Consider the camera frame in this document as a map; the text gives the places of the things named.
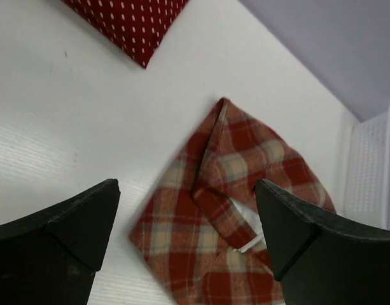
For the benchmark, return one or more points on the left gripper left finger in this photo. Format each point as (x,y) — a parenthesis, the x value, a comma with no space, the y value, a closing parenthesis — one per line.
(52,256)

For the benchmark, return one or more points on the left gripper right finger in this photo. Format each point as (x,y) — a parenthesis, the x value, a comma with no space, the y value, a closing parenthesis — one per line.
(319,257)

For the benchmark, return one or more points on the white plastic basket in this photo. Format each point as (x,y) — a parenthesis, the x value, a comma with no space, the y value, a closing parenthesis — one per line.
(367,196)

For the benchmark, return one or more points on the red white plaid skirt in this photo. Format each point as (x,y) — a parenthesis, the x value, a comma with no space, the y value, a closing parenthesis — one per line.
(192,235)

